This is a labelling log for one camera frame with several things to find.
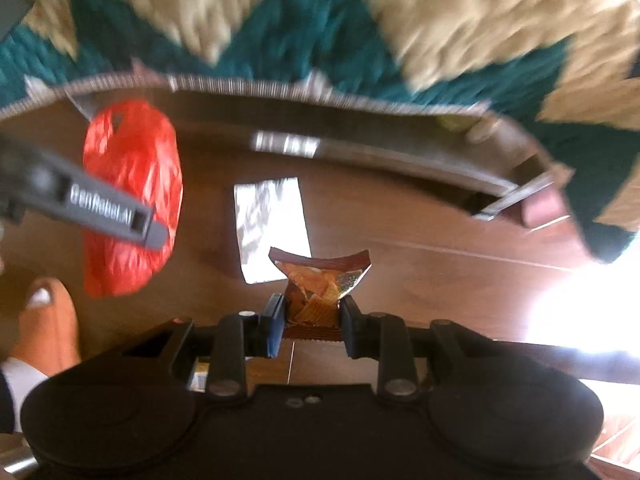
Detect silver foil wrapper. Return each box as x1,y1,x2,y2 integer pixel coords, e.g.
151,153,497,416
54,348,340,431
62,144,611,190
233,176,313,285

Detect striped rod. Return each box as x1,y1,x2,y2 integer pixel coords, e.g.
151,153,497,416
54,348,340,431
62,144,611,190
252,130,321,158

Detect yellow wrapper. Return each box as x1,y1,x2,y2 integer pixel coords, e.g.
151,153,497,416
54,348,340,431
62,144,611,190
192,360,211,393

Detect brown wooden bed leg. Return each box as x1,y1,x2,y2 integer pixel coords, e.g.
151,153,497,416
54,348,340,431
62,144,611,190
522,195,566,228

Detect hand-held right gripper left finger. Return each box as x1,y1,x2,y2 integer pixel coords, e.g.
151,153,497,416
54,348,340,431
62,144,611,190
122,294,287,402

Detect grey bed frame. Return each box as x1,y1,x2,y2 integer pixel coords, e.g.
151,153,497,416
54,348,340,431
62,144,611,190
25,77,566,221

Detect brown chip packet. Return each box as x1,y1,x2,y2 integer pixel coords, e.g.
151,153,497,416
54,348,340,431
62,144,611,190
268,246,373,343

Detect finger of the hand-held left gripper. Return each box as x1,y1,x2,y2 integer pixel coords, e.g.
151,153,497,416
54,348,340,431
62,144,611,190
47,162,170,252

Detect red plastic bag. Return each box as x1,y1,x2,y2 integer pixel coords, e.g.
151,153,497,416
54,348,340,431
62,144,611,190
82,100,183,297

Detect teal cream zigzag blanket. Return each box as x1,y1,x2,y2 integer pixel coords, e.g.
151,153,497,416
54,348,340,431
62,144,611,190
0,0,640,263

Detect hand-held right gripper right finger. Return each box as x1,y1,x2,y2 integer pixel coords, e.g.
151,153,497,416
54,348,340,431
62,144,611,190
340,296,496,401

